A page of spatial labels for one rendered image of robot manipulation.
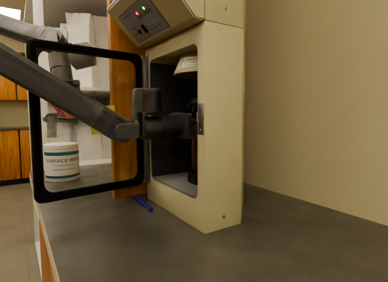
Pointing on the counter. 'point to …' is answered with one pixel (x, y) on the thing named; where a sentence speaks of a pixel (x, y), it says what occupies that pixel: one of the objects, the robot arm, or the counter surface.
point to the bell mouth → (187, 66)
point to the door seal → (39, 129)
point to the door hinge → (146, 139)
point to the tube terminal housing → (212, 112)
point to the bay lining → (160, 78)
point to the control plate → (148, 16)
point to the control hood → (121, 2)
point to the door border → (41, 122)
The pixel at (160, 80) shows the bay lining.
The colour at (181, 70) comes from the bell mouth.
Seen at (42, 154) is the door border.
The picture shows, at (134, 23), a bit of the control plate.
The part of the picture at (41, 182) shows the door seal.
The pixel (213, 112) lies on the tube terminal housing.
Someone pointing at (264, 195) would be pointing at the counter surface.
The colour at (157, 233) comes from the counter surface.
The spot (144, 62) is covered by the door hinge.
